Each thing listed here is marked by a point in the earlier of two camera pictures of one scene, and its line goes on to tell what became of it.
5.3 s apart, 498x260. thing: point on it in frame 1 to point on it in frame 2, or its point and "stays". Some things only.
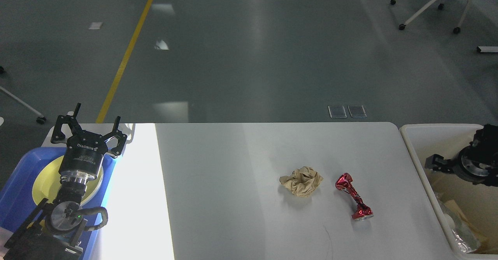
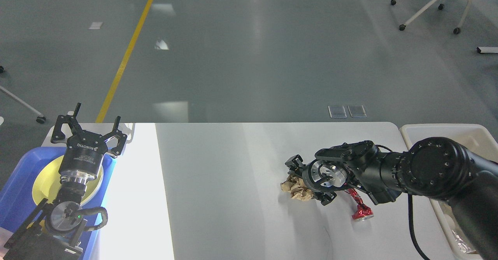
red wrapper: [363, 211] stays
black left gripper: [85, 150] stays
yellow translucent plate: [46, 184] stays
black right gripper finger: [437, 162] to [296, 166]
